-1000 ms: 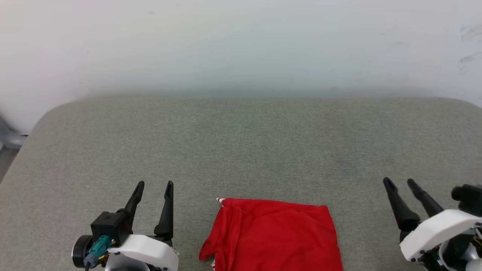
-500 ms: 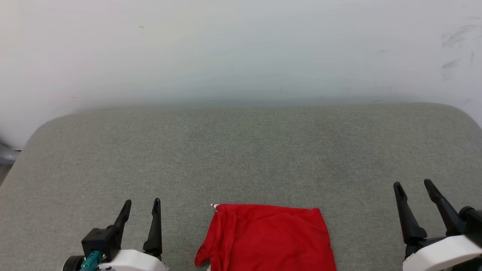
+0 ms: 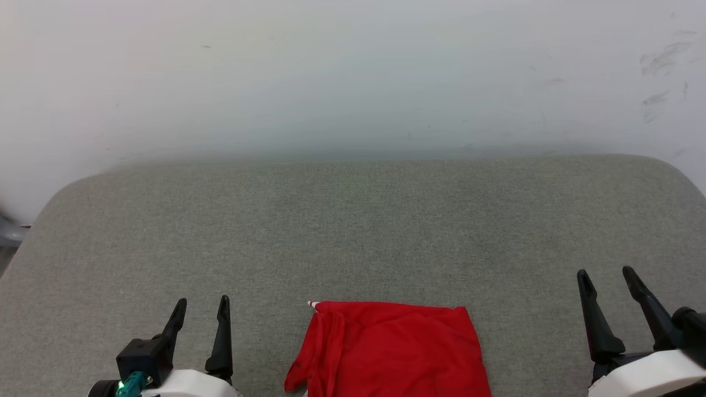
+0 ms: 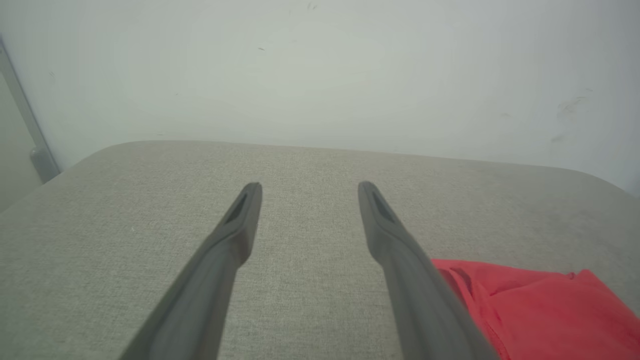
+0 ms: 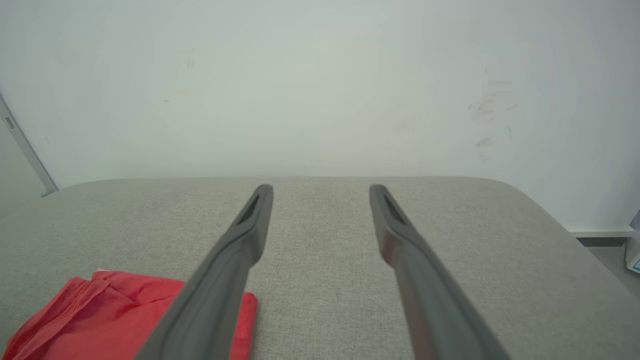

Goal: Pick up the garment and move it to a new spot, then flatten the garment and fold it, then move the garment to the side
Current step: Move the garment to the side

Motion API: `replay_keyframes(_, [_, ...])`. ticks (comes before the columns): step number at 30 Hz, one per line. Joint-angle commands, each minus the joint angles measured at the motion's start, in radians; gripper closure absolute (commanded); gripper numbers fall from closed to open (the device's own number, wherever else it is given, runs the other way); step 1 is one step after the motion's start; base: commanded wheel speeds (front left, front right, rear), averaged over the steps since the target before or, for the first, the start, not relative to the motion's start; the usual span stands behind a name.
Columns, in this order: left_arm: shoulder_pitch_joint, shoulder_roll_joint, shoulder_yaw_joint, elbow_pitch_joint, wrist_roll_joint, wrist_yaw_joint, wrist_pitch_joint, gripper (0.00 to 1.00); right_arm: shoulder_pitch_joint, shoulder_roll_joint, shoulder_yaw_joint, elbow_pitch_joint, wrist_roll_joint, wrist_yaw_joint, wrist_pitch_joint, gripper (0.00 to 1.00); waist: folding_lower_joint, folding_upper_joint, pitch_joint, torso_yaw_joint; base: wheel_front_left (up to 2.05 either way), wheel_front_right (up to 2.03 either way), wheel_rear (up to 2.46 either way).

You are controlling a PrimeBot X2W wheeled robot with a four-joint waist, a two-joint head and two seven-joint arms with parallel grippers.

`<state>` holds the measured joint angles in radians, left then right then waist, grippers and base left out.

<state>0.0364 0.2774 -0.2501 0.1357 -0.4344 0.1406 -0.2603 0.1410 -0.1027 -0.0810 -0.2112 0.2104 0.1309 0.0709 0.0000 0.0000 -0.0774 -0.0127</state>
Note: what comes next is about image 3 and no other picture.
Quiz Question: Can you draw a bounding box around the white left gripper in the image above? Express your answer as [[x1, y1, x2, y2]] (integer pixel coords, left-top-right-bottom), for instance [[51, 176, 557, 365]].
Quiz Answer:
[[141, 296, 242, 397]]

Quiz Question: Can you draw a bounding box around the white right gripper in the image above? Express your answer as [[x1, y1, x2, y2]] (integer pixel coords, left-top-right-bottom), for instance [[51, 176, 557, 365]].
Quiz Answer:
[[577, 266, 706, 397]]

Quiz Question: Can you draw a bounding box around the red shirt with white sleeves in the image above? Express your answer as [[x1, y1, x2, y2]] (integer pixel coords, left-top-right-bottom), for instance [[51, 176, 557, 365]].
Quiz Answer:
[[284, 301, 491, 397]]

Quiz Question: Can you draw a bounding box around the beige fabric panel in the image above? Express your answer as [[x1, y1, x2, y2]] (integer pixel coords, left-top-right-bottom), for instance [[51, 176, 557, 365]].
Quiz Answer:
[[0, 154, 706, 397]]

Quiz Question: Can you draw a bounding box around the grey object beside sofa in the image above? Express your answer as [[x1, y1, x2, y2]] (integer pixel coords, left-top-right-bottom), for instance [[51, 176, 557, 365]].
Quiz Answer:
[[0, 212, 31, 247]]

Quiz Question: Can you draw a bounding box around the teal plug left camera cable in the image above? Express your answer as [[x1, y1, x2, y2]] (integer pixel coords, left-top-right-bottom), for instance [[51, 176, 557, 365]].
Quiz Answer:
[[115, 371, 153, 397]]

